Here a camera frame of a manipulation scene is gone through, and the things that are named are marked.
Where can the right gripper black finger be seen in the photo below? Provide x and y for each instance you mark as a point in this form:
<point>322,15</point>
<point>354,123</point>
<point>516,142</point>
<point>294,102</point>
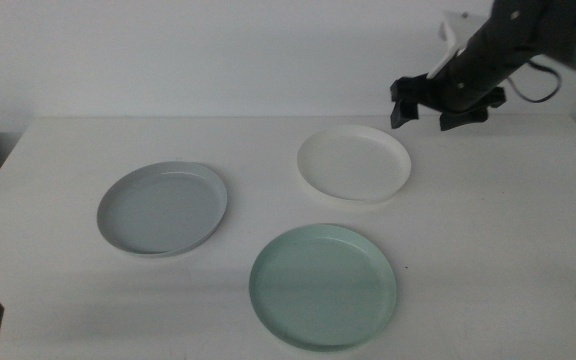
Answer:
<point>463,120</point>
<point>404,114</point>

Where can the green shallow bowl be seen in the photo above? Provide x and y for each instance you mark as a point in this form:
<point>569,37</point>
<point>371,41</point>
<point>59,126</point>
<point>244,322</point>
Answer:
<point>323,287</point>

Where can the grey shallow bowl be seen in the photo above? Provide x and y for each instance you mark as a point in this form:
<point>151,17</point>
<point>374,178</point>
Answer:
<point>163,210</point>

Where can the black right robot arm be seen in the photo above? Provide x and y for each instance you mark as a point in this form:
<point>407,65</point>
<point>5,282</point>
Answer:
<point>553,22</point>

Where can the white shallow bowl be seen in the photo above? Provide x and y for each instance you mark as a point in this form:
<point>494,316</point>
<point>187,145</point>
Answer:
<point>353,162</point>

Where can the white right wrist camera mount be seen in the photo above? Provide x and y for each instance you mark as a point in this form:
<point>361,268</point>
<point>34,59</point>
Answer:
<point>450,40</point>

